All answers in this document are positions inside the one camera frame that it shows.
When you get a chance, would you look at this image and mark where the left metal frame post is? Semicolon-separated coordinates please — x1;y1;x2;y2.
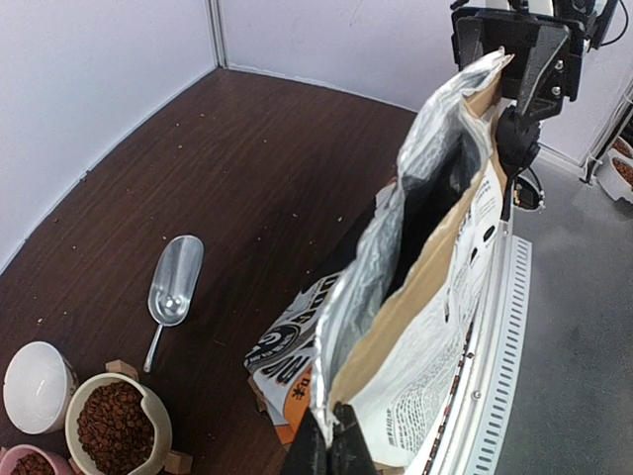
207;0;228;69

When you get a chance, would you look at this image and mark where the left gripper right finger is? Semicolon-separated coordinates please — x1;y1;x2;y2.
329;403;377;475

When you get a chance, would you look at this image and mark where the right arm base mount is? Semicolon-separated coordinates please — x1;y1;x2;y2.
500;166;545;223

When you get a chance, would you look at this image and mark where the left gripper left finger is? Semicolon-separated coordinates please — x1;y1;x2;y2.
281;410;328;475

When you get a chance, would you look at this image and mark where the pink pet bowl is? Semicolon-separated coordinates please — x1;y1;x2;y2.
1;444;74;475

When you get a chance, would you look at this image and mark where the cream pet bowl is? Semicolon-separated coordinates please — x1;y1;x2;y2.
64;360;193;474

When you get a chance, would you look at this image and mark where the white ceramic bowl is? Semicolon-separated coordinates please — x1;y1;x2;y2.
3;341;78;435

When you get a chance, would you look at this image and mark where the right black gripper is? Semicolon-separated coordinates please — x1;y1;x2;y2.
451;6;585;124

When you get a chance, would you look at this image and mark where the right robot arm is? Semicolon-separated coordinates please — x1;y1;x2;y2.
451;0;627;221

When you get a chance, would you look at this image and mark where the metal food scoop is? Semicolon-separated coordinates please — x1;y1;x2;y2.
142;235;204;373

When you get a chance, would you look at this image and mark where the pet food bag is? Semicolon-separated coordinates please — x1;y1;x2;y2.
244;50;511;468

